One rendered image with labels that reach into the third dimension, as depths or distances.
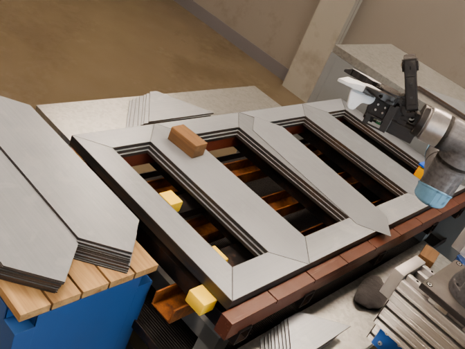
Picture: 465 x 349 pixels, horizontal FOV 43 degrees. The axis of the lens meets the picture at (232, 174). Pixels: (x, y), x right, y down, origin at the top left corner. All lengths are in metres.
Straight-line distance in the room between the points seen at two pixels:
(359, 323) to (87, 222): 0.90
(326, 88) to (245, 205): 1.38
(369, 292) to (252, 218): 0.49
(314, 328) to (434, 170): 0.65
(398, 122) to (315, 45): 3.83
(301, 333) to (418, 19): 3.41
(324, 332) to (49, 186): 0.86
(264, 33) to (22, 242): 4.35
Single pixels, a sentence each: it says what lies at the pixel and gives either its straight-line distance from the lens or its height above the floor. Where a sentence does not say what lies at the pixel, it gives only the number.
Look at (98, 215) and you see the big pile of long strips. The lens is 1.59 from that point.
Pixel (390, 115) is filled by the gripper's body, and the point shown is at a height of 1.43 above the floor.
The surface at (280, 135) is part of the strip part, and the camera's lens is 2.35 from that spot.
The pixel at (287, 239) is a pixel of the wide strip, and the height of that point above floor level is 0.85.
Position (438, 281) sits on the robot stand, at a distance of 1.63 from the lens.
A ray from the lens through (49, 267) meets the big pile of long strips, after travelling 1.41.
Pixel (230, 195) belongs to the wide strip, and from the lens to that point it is 1.85.
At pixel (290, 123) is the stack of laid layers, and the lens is 2.55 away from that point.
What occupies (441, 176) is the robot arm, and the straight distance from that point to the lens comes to 1.32.
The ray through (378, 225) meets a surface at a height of 0.85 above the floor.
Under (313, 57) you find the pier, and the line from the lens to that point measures 5.11.
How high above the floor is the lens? 1.83
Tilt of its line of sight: 30 degrees down
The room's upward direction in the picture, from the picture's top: 24 degrees clockwise
